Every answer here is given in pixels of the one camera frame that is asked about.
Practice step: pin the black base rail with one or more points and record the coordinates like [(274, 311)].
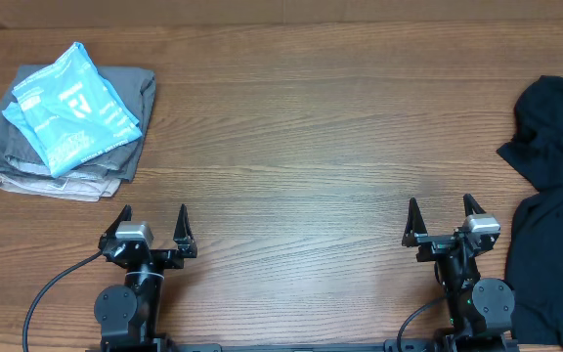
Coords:
[(389, 345)]

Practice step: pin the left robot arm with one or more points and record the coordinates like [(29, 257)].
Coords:
[(128, 313)]

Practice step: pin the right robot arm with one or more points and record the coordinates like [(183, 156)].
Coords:
[(480, 309)]

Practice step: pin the black clothes pile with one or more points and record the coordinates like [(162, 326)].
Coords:
[(535, 269)]

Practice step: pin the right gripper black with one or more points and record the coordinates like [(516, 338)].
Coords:
[(434, 244)]

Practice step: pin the grey folded garment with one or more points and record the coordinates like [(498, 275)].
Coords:
[(135, 87)]

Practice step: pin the beige folded garment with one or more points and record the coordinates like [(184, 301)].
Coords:
[(64, 188)]

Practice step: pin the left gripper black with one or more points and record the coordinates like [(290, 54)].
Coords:
[(174, 259)]

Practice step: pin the light blue folded shirt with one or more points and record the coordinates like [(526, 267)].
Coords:
[(69, 113)]

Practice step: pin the black t-shirt with label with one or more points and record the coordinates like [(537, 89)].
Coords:
[(536, 149)]

